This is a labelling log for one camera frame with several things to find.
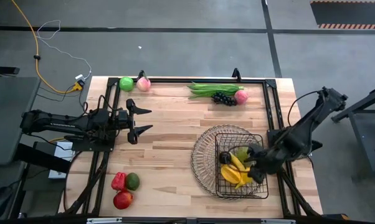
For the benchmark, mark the black desk frame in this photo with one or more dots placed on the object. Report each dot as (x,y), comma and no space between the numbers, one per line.
(362,143)

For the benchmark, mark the black hazard-striped floor mat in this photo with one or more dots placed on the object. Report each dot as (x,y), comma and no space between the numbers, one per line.
(346,12)

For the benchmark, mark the yellow banana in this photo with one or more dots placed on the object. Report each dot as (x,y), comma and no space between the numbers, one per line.
(237,161)

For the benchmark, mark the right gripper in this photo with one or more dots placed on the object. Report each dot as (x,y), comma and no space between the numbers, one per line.
(262,161)

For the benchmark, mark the pink peach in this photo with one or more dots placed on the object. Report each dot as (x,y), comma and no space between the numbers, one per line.
(241,97)
(143,84)

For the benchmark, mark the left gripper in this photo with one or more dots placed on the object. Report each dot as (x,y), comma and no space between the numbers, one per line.
(122,119)

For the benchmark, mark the black grape bunch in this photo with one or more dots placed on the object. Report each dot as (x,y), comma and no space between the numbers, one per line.
(225,99)

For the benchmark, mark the black clamp bracket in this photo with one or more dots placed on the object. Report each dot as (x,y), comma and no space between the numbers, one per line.
(236,74)
(140,74)

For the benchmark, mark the green apple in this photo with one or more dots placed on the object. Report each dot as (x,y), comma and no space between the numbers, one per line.
(126,84)

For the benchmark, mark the grey desk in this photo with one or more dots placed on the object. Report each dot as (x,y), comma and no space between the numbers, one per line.
(7,93)

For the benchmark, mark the black aluminium table frame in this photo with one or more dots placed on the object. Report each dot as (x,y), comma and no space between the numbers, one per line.
(181,80)

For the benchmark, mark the dark green round fruit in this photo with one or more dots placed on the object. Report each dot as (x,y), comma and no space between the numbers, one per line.
(225,157)

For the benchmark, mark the yellow starfruit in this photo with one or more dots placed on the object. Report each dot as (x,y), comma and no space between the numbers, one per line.
(230,174)

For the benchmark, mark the red apple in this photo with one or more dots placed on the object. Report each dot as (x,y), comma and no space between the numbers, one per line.
(123,200)

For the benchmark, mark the white power adapter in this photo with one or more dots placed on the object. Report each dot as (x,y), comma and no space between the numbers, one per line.
(80,76)

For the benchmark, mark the silver metal bracket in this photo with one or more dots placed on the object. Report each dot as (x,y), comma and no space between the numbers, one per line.
(104,220)
(278,221)

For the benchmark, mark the green pear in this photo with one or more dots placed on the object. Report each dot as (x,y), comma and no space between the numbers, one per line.
(243,154)

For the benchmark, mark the round woven placemat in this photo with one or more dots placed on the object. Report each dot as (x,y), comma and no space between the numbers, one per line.
(203,155)

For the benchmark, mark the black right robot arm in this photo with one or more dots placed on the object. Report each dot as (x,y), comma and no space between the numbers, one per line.
(299,137)

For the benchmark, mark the yellow plug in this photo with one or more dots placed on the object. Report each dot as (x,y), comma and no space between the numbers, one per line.
(78,86)

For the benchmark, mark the green bean bunch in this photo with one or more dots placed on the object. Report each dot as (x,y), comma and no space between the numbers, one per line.
(212,88)

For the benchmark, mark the black flat bar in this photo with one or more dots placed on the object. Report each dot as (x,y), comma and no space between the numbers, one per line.
(3,70)

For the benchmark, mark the white box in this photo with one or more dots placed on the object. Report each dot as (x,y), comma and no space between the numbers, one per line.
(64,151)

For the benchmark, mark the black desk leg beam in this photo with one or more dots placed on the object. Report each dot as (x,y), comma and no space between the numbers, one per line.
(41,158)

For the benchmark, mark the red bell pepper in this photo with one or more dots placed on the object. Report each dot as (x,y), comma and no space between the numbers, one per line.
(119,181)

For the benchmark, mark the green avocado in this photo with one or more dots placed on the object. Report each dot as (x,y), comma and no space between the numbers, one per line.
(133,181)

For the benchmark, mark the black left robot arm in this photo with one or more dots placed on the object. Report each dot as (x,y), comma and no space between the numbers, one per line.
(50,121)

